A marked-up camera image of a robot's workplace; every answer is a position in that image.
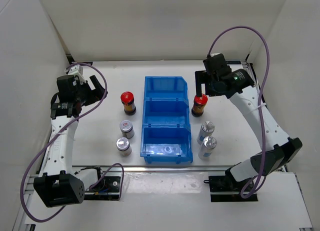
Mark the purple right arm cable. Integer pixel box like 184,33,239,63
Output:
207,25,271,199

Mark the dark spice jar labelled lid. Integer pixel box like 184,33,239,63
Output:
119,120,135,139

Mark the red-capped sauce jar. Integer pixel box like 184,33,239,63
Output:
120,91,136,116
191,94,208,117

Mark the blue three-compartment plastic bin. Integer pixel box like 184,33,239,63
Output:
140,76,193,164

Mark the white bead jar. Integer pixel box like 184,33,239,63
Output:
198,136,217,160
197,121,215,145

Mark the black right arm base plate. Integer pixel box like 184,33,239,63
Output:
203,175,258,203

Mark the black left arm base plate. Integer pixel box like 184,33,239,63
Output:
74,166,124,201

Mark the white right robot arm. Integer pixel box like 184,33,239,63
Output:
195,53,303,191

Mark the dark spice jar silver lid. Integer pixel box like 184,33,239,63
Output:
116,137,132,157

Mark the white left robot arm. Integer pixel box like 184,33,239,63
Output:
33,74,106,208

